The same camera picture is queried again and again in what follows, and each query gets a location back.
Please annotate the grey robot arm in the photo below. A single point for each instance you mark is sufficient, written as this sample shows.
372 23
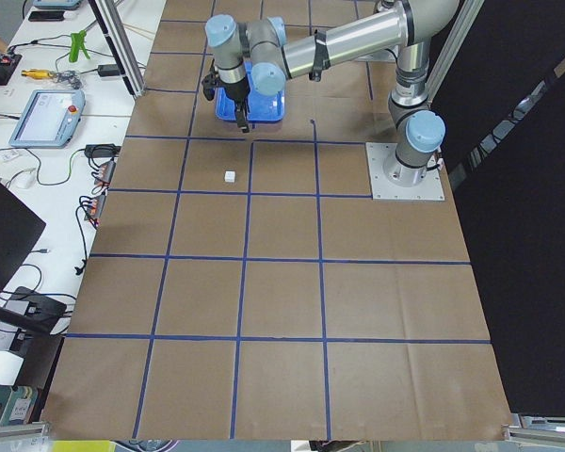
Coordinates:
257 55

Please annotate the white toy block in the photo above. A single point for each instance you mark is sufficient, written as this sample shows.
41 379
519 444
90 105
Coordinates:
229 176

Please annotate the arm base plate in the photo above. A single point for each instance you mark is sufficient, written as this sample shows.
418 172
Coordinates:
392 181

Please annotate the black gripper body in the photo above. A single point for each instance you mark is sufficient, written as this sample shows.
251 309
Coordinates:
237 91

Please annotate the blue plastic tray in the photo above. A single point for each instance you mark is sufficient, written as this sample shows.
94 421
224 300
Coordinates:
261 108

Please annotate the yellow tool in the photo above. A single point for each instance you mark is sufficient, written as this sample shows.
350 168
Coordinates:
37 74

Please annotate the green handled reach grabber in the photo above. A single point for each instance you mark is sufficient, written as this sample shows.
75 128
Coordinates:
78 46

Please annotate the black monitor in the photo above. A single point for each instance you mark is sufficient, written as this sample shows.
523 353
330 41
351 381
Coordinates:
20 230

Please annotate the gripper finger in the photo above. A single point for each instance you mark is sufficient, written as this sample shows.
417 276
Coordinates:
241 116

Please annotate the teach pendant tablet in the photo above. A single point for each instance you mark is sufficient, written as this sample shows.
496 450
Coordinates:
50 119

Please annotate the black power adapter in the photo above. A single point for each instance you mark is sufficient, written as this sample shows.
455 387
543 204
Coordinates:
108 70

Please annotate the aluminium frame post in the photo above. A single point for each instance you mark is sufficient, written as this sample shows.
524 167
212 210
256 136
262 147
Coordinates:
111 25

